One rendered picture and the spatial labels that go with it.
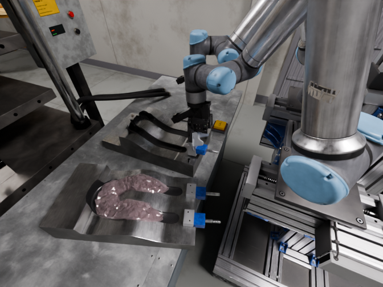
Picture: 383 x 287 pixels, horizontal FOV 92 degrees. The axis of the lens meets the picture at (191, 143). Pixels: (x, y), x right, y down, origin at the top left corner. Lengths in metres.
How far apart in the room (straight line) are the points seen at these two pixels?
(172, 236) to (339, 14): 0.66
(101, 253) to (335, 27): 0.83
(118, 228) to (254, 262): 0.93
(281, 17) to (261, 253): 1.25
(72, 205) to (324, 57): 0.78
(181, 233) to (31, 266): 0.50
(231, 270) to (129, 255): 0.73
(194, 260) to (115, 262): 0.87
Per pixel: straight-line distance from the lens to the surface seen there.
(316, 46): 0.36
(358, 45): 0.36
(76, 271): 0.81
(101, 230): 0.73
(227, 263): 1.33
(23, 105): 1.15
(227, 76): 0.55
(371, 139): 0.52
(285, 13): 0.54
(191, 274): 1.53
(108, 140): 1.02
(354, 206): 0.69
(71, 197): 0.81
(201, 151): 0.78
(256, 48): 0.59
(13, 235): 0.99
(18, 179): 1.18
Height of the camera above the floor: 1.51
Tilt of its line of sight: 45 degrees down
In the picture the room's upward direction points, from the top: 1 degrees clockwise
